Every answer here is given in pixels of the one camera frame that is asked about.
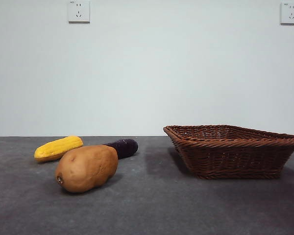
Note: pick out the dark purple eggplant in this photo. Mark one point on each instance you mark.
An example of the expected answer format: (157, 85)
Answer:
(127, 147)

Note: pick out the brown potato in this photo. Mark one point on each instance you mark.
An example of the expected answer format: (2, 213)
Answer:
(88, 169)

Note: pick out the yellow corn cob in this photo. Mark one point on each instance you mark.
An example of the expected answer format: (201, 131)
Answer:
(57, 149)

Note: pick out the brown wicker basket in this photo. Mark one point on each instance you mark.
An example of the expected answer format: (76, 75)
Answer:
(232, 159)

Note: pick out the white wall socket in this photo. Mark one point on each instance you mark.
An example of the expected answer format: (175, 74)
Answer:
(289, 13)
(79, 12)

